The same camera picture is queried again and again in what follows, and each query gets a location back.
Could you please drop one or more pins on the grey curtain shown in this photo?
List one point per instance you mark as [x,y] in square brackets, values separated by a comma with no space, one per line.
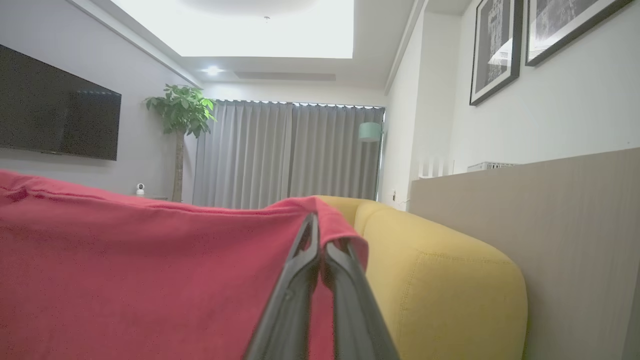
[280,155]

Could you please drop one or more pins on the black wall television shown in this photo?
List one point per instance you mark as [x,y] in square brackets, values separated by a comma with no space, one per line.
[55,110]

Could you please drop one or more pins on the green potted tree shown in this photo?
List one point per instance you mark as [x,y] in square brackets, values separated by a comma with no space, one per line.
[182,112]

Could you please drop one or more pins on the large yellow sofa backrest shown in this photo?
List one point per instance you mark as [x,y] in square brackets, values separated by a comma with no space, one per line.
[450,300]

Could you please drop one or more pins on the black framed picture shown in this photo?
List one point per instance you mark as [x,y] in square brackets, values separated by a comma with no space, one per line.
[496,47]
[565,25]

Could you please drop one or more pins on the small white security camera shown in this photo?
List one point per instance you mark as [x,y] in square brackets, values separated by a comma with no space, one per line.
[140,189]

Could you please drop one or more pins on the beige wooden partition wall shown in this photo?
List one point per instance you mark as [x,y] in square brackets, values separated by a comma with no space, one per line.
[575,240]

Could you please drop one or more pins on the round ceiling downlight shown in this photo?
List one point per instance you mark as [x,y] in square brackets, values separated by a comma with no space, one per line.
[213,70]

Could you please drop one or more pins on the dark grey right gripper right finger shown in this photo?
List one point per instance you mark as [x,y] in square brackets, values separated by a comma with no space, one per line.
[355,320]

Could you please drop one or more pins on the red garment with striped trim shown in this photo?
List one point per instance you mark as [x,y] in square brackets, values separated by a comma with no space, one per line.
[125,275]

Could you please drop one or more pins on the teal floor lamp shade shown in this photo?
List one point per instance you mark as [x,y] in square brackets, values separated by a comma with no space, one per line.
[370,132]

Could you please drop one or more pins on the white slatted basket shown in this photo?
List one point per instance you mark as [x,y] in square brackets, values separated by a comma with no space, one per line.
[490,166]

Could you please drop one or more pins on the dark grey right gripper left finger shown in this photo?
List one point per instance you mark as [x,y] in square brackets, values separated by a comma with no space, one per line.
[290,310]

